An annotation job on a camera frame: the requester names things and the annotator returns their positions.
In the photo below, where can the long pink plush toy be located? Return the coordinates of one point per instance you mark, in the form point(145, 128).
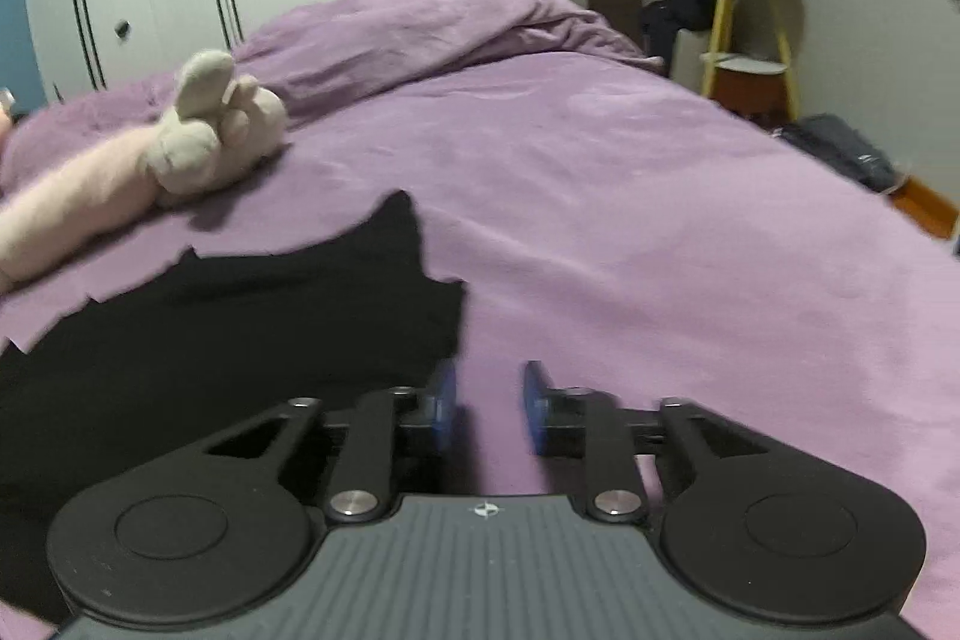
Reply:
point(195, 145)

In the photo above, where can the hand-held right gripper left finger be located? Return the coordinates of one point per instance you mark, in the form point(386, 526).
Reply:
point(442, 407)

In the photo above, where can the black clothing pile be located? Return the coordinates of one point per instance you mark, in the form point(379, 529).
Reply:
point(675, 14)

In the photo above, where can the dark grey bag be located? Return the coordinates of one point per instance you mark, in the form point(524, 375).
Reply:
point(840, 149)

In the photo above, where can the white laundry hamper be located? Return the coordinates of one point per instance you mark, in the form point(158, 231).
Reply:
point(690, 59)

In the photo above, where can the purple bed sheet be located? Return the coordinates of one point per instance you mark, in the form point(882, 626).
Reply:
point(675, 235)

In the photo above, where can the black long-sleeve shirt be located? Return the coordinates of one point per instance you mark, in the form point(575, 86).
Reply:
point(187, 347)

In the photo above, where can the purple duvet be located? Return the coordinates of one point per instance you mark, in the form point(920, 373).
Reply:
point(450, 33)

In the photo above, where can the yellow-legged side table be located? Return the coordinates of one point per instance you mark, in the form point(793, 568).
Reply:
point(750, 10)

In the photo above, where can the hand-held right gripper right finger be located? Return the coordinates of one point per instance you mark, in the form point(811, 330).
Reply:
point(536, 407)

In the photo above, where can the orange box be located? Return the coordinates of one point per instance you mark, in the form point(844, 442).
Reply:
point(930, 205)

